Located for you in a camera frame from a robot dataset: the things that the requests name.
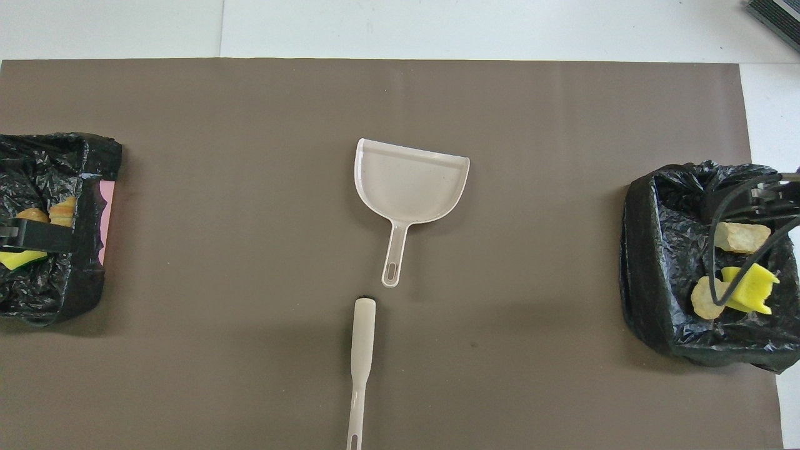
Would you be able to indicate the yellow sponge piece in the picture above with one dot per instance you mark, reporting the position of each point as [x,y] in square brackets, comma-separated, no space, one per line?
[731,274]
[756,286]

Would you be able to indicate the grey ribbed device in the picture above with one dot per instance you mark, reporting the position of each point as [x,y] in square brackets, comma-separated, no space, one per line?
[781,15]

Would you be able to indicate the jagged pale foam chunk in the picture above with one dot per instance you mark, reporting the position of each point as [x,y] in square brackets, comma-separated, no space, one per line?
[62,211]

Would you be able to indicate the black bagged pink bin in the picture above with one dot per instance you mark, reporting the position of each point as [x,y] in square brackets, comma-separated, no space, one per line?
[94,156]

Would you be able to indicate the yellow sponge with green pad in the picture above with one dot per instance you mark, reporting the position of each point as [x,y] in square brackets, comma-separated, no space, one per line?
[19,259]

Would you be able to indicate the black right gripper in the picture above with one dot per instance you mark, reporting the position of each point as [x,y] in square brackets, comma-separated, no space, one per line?
[781,197]

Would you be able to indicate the brown table mat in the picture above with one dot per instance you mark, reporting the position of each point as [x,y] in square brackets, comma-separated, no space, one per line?
[187,375]

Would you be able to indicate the orange-brown foam nugget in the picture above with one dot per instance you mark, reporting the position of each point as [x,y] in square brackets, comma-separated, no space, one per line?
[32,215]

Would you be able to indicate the rounded pale foam chunk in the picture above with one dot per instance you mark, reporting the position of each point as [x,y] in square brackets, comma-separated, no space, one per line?
[703,300]

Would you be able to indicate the beige plastic dustpan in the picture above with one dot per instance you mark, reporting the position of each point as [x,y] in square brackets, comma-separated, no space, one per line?
[409,181]

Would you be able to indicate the blocky pale foam chunk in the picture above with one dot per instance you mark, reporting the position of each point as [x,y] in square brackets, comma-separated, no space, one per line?
[740,237]

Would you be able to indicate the black bagged tall bin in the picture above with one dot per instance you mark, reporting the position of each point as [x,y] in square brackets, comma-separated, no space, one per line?
[662,250]

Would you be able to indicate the beige brush with black bristles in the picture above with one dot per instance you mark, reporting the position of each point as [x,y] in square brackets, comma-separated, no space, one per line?
[362,337]

